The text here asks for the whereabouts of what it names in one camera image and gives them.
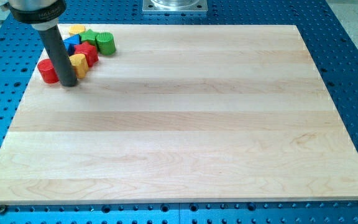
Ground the left board clamp screw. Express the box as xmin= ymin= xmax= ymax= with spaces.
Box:
xmin=0 ymin=205 xmax=8 ymax=215

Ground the blue cube block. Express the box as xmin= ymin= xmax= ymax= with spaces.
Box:
xmin=64 ymin=42 xmax=75 ymax=56

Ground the green cylinder block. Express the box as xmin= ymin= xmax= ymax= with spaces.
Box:
xmin=96 ymin=32 xmax=116 ymax=55

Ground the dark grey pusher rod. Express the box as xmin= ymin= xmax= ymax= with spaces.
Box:
xmin=38 ymin=26 xmax=77 ymax=87

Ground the blue triangle block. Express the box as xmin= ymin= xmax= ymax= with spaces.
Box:
xmin=63 ymin=34 xmax=81 ymax=45

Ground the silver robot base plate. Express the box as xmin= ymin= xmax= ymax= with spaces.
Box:
xmin=142 ymin=0 xmax=208 ymax=12

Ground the light wooden board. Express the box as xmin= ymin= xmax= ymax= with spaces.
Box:
xmin=0 ymin=24 xmax=358 ymax=205

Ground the red cylinder block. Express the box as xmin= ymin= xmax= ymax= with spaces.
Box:
xmin=37 ymin=58 xmax=59 ymax=84

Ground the yellow hexagon block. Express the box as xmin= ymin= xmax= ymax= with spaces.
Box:
xmin=68 ymin=24 xmax=86 ymax=36

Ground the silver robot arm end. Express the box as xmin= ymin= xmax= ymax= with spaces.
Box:
xmin=0 ymin=0 xmax=67 ymax=31

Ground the red star block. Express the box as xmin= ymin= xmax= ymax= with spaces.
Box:
xmin=74 ymin=42 xmax=99 ymax=67

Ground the yellow heart block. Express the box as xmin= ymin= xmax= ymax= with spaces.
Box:
xmin=69 ymin=54 xmax=89 ymax=79

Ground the green star block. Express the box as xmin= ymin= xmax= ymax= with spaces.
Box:
xmin=80 ymin=29 xmax=99 ymax=47

